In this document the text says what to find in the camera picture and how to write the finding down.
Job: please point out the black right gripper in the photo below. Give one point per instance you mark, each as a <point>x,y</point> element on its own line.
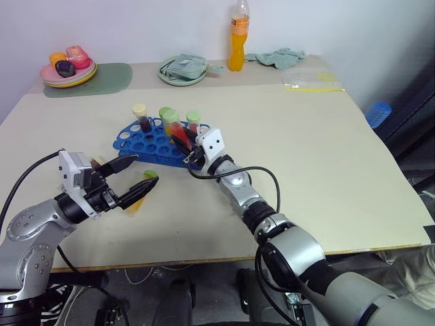
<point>197,157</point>

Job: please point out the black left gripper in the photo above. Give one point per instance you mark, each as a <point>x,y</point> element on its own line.
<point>100,198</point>

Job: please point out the green-capped red liquid tube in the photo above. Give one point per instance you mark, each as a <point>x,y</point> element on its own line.
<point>193,119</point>
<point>175,125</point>

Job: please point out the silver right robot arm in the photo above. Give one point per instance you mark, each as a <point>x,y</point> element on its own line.
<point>292,244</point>

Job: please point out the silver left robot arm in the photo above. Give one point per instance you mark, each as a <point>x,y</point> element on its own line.
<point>34,231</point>

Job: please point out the blue test tube rack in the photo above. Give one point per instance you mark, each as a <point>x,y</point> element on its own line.
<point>142,142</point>

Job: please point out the green-capped yellow liquid tube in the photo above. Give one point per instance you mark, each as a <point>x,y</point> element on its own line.
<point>164,112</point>
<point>136,205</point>

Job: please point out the cream-capped dark red tube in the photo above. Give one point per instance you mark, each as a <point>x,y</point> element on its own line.
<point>142,117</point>
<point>98,160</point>

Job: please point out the mint green plate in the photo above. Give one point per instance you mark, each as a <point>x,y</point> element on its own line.
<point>176,82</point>

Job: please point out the green placemat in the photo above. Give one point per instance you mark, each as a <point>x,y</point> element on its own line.
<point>112,76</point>

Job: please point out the orange drink bottle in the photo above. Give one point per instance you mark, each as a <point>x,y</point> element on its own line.
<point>238,47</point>

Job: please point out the yellow plate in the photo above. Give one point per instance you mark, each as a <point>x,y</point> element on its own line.
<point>89,76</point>

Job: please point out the light green plate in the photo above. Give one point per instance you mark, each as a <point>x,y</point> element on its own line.
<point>64,85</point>

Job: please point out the crumpled mint green cloth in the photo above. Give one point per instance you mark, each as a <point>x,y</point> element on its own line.
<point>278,57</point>

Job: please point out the purple toy fruit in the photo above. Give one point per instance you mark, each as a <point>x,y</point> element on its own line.
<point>65,69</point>

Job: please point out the pink plate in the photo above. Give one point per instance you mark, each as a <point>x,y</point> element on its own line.
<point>51,75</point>

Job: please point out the pink toy cake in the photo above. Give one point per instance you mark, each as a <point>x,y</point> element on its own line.
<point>78,56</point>

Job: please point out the dark rounded shape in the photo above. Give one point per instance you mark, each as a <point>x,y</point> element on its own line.
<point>258,299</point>
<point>173,302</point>

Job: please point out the clear zip plastic bag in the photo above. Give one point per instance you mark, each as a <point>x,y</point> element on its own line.
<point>309,79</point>

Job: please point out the orange toy cylinder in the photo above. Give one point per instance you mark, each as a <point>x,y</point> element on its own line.
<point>56,57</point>

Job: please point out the black and white striped object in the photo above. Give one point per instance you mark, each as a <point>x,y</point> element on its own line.
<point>56,305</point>

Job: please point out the blue ribbed cylinder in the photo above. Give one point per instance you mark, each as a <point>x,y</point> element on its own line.
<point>379,113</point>

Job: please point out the beige fabric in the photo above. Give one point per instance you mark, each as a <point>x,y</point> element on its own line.
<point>414,275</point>

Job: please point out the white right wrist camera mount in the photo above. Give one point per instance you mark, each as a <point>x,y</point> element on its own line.
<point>214,143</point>

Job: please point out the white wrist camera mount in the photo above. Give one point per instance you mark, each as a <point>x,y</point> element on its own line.
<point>214,143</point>
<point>66,169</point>

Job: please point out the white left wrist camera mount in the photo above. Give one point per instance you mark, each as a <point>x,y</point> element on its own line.
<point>66,169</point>

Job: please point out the metal clamp bracket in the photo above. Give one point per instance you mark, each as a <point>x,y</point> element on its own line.
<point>295,307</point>

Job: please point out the black frame beside table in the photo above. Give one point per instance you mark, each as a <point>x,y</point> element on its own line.
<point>411,136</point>

